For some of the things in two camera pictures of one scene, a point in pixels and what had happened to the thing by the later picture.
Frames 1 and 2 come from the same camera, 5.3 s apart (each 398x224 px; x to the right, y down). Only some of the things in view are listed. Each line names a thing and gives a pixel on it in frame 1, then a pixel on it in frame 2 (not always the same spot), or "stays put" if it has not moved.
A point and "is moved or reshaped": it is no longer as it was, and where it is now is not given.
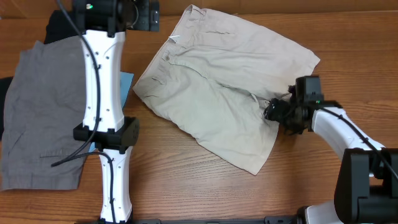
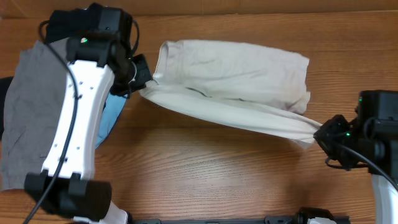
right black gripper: x=275 y=112 → x=327 y=137
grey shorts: x=46 y=103 stays put
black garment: x=59 y=27 stays put
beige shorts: x=212 y=79 is moved or reshaped
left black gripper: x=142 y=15 → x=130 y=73
